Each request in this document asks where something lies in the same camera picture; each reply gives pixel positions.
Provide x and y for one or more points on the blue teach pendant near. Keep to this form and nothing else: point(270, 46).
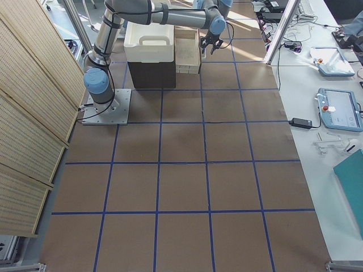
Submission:
point(339, 109)

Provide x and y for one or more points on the white plastic tray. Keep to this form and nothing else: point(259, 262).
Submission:
point(151, 43)

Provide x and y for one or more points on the teal box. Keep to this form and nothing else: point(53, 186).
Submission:
point(349, 173)

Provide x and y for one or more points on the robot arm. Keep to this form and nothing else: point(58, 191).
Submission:
point(97, 79)
point(224, 6)

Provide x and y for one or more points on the blue teach pendant far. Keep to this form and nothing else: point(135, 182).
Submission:
point(330, 62)

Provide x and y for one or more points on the black power adapter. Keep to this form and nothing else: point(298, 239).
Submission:
point(301, 123)

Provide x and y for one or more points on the blue teach pendant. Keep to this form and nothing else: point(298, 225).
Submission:
point(339, 109)
point(330, 62)

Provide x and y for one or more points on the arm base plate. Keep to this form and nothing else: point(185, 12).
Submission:
point(112, 113)

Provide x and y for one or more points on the wooden drawer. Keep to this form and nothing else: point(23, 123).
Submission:
point(187, 50)

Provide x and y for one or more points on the beige pegboard panel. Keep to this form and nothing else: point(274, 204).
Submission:
point(41, 90)

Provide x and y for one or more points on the brown wooden cabinet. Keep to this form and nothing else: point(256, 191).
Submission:
point(153, 75)

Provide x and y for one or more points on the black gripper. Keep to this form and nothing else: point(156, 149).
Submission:
point(211, 37)

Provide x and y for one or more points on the aluminium frame post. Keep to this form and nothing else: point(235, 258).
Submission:
point(286, 18)

